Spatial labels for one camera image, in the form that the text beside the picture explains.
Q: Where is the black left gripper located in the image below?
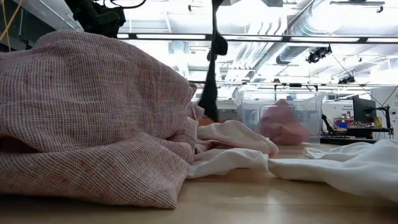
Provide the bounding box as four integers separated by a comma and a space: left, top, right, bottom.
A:
63, 0, 127, 39

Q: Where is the pink checked cloth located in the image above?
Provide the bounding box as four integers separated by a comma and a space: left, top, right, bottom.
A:
0, 30, 206, 210

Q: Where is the black sock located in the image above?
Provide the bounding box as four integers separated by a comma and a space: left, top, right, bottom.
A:
198, 0, 229, 123

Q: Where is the peach cloth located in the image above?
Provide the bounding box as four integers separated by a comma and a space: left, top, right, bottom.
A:
195, 119, 280, 158

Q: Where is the plain pink cloth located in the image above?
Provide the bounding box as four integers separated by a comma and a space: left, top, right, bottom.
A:
257, 98, 311, 146

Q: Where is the black ceiling spotlight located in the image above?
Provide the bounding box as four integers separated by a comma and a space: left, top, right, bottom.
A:
305, 45, 333, 65
338, 75, 356, 85

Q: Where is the clear plastic bin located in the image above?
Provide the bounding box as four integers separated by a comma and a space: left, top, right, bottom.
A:
234, 90, 327, 146

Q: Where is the black computer monitor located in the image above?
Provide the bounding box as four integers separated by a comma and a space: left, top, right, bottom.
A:
352, 95, 377, 124

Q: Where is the black background desk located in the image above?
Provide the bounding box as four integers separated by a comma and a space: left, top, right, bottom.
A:
320, 126, 393, 146

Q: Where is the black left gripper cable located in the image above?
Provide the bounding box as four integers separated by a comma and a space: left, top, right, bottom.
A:
102, 0, 147, 9

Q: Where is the yellow cable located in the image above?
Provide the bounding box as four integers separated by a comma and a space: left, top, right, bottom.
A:
0, 0, 24, 52

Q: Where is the thin black frame bar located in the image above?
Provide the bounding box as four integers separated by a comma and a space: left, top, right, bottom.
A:
189, 80, 398, 88

